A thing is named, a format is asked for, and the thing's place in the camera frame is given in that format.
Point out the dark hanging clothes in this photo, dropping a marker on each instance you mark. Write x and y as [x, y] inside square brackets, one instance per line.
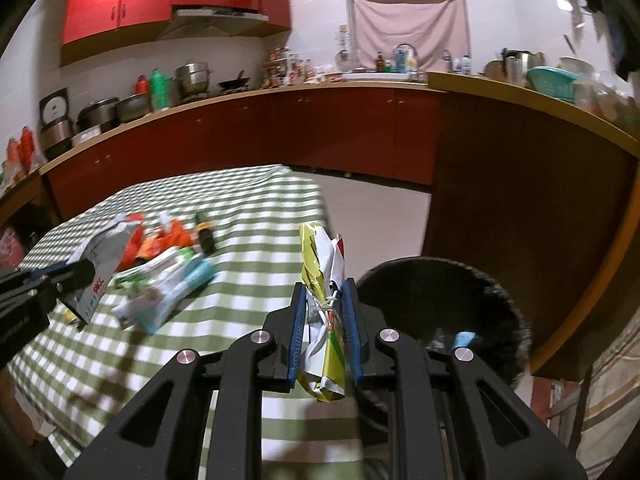
[617, 15]

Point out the white printed pouch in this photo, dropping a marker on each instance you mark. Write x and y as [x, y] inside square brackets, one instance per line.
[112, 255]

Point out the red base cabinets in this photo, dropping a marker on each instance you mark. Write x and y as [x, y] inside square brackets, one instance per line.
[275, 125]

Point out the small blue scrap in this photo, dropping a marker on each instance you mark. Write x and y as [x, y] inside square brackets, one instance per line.
[464, 339]

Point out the white tube green print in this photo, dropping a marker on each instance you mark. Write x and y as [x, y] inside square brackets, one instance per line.
[170, 290]

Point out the range hood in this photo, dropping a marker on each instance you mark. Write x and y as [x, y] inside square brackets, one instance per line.
[210, 22]

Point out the green thermos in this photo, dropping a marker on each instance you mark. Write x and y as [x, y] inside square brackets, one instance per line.
[160, 90]

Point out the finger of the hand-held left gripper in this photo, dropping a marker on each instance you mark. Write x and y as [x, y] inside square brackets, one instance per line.
[80, 277]
[50, 271]

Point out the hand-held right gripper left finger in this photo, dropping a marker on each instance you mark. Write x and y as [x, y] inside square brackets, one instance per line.
[297, 340]

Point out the pink window curtain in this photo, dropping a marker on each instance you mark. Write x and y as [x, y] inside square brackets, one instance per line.
[410, 25]

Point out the green white checked tablecloth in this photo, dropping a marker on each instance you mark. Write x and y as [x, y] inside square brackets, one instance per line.
[240, 210]

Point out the orange plastic bottles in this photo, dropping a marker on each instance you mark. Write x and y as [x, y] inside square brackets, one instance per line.
[22, 152]

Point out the green label brown bottle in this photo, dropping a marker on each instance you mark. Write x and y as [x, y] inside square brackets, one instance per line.
[206, 240]

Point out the steel kettle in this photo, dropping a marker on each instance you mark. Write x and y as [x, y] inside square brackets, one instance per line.
[516, 67]

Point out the pink plastic bag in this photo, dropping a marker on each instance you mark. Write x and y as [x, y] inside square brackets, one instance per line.
[11, 247]

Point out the sink faucet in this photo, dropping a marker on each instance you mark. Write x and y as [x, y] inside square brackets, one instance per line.
[407, 57]

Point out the wooden counter unit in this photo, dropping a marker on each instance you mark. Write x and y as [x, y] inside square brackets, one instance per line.
[525, 185]

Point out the red thermos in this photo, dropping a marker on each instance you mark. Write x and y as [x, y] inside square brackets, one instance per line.
[142, 85]

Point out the orange red wrapper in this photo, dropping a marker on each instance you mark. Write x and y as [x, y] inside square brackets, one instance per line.
[160, 240]

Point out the grey cooking pot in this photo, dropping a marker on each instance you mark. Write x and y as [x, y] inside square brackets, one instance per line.
[132, 107]

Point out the black wok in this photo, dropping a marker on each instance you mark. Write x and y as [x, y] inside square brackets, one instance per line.
[234, 82]

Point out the steel steamer pot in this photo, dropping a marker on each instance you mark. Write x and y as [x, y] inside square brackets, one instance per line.
[194, 79]

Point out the white tray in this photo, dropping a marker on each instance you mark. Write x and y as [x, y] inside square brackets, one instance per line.
[86, 136]

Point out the black trash bin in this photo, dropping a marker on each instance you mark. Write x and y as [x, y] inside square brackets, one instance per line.
[425, 300]

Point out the white green packet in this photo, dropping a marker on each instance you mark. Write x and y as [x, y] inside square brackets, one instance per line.
[150, 270]

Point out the steel rice cooker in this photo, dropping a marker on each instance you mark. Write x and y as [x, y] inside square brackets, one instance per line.
[55, 125]

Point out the teal plastic basket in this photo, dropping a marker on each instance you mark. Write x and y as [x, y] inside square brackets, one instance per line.
[552, 82]

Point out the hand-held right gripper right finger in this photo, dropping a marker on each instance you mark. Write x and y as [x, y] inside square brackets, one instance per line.
[351, 340]

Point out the beige striped cloth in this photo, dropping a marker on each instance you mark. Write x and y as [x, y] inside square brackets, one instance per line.
[607, 390]

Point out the dark cooking pot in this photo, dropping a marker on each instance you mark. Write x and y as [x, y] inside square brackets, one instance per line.
[95, 116]

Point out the yellow white wrapper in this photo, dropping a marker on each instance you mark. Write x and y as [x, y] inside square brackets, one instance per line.
[325, 270]

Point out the row of spice bottles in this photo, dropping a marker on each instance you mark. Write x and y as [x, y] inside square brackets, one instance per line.
[285, 70]

